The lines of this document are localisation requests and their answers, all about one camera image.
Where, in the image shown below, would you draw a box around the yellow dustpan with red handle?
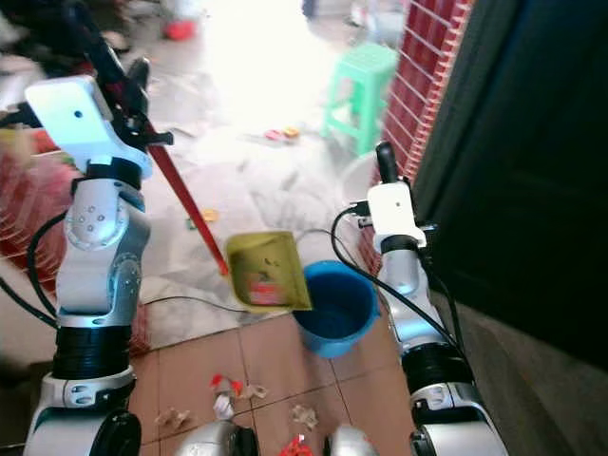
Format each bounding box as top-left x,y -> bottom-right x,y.
55,0 -> 315,314

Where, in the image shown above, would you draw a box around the small colourful floor toys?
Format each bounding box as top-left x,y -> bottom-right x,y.
265,125 -> 301,143

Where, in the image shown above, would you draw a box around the red plastic bowl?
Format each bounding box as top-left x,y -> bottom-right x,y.
162,18 -> 197,42

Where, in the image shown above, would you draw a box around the green plastic stool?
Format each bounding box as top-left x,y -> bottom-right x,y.
322,42 -> 401,159

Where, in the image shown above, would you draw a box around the blue plastic bucket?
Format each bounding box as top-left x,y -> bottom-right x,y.
292,258 -> 382,360

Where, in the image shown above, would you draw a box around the red white crumpled wrapper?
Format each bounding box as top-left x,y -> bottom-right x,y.
210,372 -> 244,420

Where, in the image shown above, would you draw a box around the silver right robot leg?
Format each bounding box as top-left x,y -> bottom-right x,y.
324,425 -> 382,456

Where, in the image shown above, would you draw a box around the silver robot leg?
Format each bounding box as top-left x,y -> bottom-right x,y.
175,420 -> 254,456
324,425 -> 382,456

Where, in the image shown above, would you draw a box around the small red litter piece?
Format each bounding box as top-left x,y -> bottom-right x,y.
279,434 -> 311,456

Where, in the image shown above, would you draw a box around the silver left robot leg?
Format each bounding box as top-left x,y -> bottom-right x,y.
175,420 -> 254,456

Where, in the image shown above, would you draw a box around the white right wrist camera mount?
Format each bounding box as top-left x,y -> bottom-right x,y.
367,180 -> 428,251

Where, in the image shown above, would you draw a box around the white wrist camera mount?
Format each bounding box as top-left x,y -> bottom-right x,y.
367,180 -> 428,251
24,76 -> 154,181

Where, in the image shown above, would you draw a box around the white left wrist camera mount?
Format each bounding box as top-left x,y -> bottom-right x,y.
24,76 -> 154,181

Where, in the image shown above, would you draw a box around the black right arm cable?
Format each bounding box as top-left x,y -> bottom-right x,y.
332,207 -> 468,354

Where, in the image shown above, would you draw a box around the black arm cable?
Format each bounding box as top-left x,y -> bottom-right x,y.
0,100 -> 79,333
332,207 -> 468,354

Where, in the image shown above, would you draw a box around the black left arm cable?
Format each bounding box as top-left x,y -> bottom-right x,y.
0,100 -> 79,333

